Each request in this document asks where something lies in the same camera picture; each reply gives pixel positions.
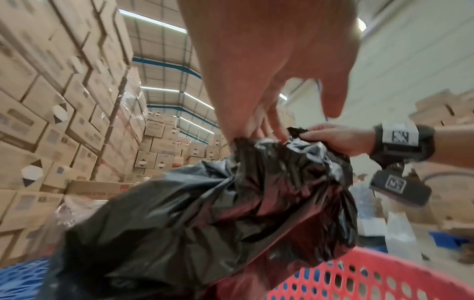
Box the person's right hand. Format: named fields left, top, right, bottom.
left=298, top=123, right=378, bottom=158

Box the clear plastic wrap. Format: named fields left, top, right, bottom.
left=22, top=194, right=112, bottom=264

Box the white box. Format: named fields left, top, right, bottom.
left=356, top=218, right=388, bottom=238

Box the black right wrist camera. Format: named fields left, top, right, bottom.
left=368, top=167, right=434, bottom=209

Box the person's left hand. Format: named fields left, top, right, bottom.
left=176, top=0, right=362, bottom=143

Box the row of ceiling strip lights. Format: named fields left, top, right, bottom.
left=118, top=7, right=367, bottom=138

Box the large blue plastic pallet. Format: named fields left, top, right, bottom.
left=0, top=257, right=51, bottom=300

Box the pile of tan cardboard boxes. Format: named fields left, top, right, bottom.
left=406, top=89, right=474, bottom=129

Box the new black bin liner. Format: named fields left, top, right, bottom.
left=36, top=126, right=360, bottom=300

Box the pink plastic mesh basket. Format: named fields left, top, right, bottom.
left=207, top=247, right=474, bottom=300

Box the stack of brown cardboard boxes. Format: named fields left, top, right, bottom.
left=0, top=0, right=231, bottom=267

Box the right wrist marker band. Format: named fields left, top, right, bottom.
left=369, top=121, right=437, bottom=168

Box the small blue plastic pallet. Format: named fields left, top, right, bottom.
left=429, top=230, right=471, bottom=250

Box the person's right forearm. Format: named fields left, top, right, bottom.
left=425, top=126, right=474, bottom=168

